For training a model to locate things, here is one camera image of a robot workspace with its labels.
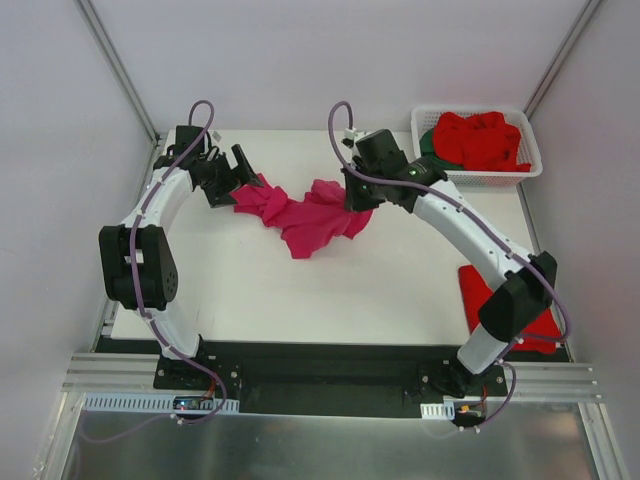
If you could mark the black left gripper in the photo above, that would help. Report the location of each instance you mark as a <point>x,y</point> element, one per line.
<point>228,176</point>

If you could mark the aluminium frame rail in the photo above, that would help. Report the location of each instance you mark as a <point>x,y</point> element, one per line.
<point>124,382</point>

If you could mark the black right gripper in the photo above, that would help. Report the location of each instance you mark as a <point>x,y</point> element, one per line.
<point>358,190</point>

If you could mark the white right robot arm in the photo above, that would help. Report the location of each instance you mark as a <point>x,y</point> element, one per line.
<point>491,253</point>

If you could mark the pink t shirt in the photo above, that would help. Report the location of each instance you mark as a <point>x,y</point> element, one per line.
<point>307,225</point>

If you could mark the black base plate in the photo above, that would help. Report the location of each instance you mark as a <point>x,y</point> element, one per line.
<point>374,381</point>

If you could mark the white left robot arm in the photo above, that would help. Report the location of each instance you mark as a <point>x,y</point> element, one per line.
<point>139,270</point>

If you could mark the red crumpled t shirt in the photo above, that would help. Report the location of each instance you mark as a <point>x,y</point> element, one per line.
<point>480,142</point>

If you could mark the green t shirt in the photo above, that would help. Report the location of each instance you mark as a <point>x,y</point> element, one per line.
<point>427,148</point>

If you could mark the folded red t shirt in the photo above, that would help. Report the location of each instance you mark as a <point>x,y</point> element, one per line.
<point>518,308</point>

